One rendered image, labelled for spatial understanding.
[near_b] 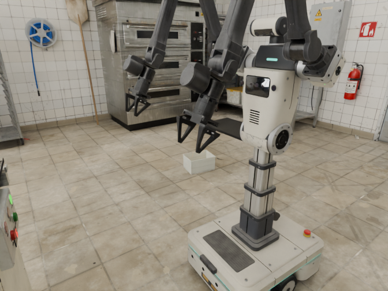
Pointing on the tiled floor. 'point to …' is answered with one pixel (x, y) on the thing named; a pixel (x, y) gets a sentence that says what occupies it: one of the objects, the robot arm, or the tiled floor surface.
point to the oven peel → (74, 12)
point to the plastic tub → (199, 161)
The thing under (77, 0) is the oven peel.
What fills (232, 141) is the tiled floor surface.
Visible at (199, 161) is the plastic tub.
